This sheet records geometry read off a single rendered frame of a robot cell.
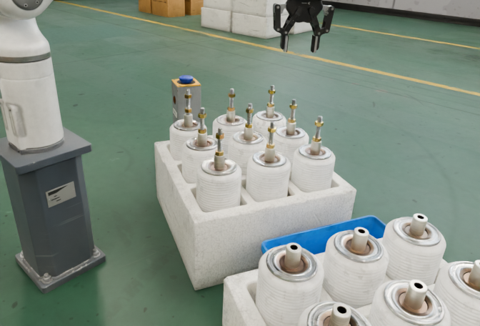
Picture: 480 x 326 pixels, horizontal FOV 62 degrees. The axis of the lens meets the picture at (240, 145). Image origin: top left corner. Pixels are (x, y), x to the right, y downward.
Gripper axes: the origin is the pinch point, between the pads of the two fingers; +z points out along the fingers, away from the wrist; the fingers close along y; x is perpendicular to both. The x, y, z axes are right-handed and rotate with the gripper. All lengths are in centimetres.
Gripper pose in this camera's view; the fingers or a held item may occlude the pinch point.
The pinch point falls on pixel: (299, 46)
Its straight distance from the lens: 96.3
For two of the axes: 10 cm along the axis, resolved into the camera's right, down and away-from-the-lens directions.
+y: 9.9, -0.2, 1.5
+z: -0.5, 9.0, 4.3
